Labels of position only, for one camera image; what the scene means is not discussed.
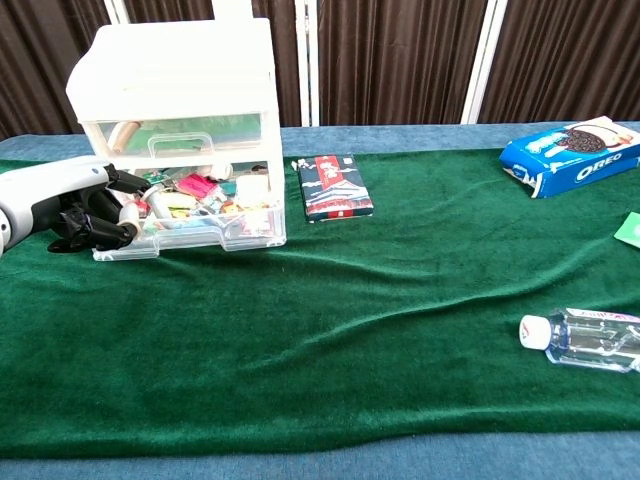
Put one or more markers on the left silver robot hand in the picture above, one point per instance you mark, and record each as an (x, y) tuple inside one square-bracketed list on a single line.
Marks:
[(55, 185)]

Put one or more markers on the clear drawer with assorted items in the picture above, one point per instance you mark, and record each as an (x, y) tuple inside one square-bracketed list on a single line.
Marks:
[(200, 235)]

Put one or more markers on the pink small packet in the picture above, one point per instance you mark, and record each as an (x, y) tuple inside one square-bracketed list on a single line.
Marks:
[(194, 185)]

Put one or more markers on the stacked white food boxes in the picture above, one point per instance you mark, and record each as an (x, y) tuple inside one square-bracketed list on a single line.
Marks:
[(175, 70)]

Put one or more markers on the white tape roll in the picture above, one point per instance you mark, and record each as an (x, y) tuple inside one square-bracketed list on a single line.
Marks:
[(252, 191)]

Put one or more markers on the dark patterned red-blue box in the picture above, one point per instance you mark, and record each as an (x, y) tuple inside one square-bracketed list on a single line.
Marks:
[(335, 190)]

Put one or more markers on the green velvet cloth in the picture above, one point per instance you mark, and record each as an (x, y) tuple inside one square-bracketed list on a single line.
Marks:
[(320, 325)]

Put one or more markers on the dark pleated folding screen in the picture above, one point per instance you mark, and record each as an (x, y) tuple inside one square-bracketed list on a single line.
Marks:
[(390, 60)]

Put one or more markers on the blue Oreo cookie box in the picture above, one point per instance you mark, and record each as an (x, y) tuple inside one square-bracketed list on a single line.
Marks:
[(575, 160)]

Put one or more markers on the clear plastic water bottle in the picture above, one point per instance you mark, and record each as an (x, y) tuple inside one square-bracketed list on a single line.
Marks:
[(590, 340)]

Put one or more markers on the green sachet packet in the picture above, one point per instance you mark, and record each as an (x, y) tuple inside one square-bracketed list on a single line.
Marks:
[(631, 230)]

